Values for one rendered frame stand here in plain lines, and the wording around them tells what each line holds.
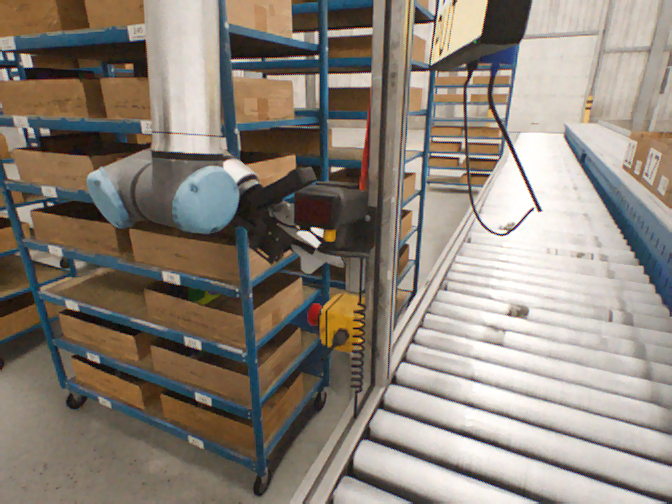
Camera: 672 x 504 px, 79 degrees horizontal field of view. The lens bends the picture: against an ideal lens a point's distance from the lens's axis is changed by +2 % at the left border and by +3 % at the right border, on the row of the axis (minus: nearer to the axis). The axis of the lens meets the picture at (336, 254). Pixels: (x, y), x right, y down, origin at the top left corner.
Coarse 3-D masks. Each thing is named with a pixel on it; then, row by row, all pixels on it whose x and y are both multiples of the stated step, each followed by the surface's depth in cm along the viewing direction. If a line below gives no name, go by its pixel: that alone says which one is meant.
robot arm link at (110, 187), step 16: (128, 160) 60; (144, 160) 59; (96, 176) 56; (112, 176) 57; (128, 176) 56; (96, 192) 58; (112, 192) 56; (128, 192) 55; (112, 208) 57; (128, 208) 57; (112, 224) 61; (128, 224) 60
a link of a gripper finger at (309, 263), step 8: (304, 232) 64; (312, 240) 63; (296, 248) 65; (304, 256) 65; (312, 256) 64; (320, 256) 63; (328, 256) 63; (336, 256) 63; (304, 264) 65; (312, 264) 65; (320, 264) 64; (336, 264) 63; (344, 264) 64; (304, 272) 66; (312, 272) 65
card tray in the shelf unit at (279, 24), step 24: (96, 0) 95; (120, 0) 92; (240, 0) 88; (264, 0) 95; (288, 0) 104; (96, 24) 98; (120, 24) 95; (240, 24) 90; (264, 24) 97; (288, 24) 105
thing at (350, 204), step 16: (304, 192) 49; (320, 192) 49; (336, 192) 49; (352, 192) 52; (304, 208) 49; (320, 208) 48; (336, 208) 48; (352, 208) 52; (304, 224) 50; (320, 224) 49; (336, 224) 49; (352, 224) 57; (336, 240) 55
